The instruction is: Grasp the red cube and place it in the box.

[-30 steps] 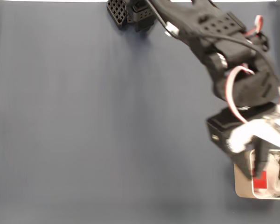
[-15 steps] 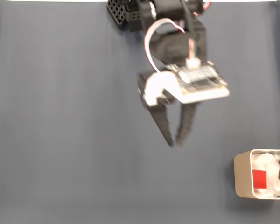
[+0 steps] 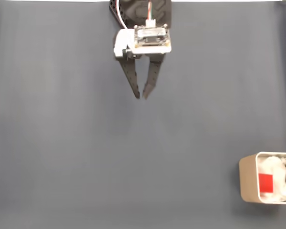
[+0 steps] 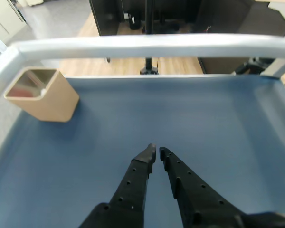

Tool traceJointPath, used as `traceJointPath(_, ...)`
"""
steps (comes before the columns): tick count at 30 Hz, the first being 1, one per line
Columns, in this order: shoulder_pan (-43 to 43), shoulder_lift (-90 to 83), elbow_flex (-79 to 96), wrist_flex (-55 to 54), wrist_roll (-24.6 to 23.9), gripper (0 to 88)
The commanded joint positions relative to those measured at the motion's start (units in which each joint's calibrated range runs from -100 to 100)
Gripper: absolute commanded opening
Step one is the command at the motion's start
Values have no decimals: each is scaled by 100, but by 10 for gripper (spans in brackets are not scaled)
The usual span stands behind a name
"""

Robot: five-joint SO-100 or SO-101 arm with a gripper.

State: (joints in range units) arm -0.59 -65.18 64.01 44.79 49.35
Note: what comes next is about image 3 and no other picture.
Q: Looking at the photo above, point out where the red cube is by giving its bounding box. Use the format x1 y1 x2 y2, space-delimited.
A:
258 173 274 193

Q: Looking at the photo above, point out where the beige open box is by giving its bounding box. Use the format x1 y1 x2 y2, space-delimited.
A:
238 151 286 205

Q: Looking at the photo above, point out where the white crumpled cloth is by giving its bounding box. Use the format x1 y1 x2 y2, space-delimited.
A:
257 155 286 203

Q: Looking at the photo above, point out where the white red camera wire bundle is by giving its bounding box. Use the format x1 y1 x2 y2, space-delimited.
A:
145 0 156 27

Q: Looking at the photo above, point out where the white red servo cable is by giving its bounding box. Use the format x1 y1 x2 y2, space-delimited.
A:
116 0 130 31

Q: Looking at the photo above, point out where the white camera circuit board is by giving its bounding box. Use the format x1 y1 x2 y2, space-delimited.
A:
112 23 173 58

